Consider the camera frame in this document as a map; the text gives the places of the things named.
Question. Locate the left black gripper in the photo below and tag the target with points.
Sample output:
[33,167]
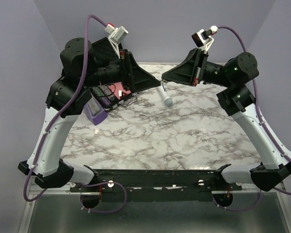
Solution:
[137,79]

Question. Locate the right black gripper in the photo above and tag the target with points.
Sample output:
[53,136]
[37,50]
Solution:
[190,71]

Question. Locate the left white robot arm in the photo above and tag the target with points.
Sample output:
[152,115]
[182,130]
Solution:
[85,65]

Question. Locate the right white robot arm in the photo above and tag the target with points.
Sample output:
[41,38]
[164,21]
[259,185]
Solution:
[240,104]

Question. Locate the black poker chip case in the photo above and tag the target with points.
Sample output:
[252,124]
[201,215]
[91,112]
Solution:
[109,92]

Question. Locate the white microphone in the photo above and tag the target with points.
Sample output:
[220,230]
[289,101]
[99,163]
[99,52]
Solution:
[167,100]

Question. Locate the purple metronome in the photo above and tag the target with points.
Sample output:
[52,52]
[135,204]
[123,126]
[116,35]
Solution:
[94,112]

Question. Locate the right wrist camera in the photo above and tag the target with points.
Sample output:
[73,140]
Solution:
[203,38]

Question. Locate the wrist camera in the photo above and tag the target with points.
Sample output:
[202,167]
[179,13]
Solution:
[116,35]
[203,38]

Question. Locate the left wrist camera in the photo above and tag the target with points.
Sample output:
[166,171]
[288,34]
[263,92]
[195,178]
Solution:
[116,35]

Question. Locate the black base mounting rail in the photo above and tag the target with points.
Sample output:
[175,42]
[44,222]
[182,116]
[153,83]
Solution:
[157,185]

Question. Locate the aluminium frame profile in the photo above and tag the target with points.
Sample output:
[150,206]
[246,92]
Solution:
[32,191]

